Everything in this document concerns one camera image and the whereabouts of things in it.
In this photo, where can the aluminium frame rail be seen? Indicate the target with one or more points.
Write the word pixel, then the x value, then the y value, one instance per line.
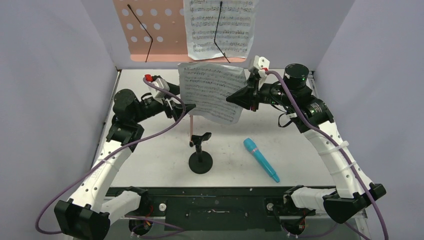
pixel 141 202

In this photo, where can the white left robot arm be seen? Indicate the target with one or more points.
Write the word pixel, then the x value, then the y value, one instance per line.
pixel 121 141

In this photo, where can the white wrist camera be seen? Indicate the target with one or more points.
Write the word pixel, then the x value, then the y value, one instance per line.
pixel 156 86
pixel 258 66

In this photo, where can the white sheet music paper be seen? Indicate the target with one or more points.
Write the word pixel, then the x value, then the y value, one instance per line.
pixel 219 28
pixel 207 85

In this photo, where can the pink perforated music stand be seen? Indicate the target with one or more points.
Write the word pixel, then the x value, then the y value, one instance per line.
pixel 155 31

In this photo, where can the black microphone stand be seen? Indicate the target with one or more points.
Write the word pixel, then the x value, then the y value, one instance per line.
pixel 200 162

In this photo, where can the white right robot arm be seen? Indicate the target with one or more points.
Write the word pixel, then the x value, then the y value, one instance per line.
pixel 353 190

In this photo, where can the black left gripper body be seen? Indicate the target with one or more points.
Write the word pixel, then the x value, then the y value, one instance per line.
pixel 149 109

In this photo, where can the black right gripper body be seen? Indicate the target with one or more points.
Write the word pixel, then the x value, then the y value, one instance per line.
pixel 253 98

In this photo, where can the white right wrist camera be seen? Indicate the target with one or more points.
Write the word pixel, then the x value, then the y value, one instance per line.
pixel 258 66

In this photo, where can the turquoise toy microphone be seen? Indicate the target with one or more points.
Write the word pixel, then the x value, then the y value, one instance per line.
pixel 252 148

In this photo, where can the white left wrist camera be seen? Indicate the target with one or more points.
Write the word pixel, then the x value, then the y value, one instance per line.
pixel 156 86

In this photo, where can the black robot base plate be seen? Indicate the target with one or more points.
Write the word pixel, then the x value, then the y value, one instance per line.
pixel 180 221

